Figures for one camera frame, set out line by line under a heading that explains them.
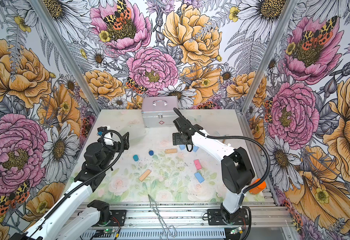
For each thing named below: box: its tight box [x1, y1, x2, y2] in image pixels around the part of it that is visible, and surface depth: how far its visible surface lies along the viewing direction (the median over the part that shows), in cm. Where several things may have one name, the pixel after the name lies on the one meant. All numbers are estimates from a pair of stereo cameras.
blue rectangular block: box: [194, 171, 205, 184], surface depth 89 cm
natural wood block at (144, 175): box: [139, 169, 152, 182], surface depth 90 cm
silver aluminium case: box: [141, 96, 179, 128], surface depth 108 cm
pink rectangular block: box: [193, 159, 202, 170], surface depth 94 cm
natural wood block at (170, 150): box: [164, 148, 178, 154], surface depth 101 cm
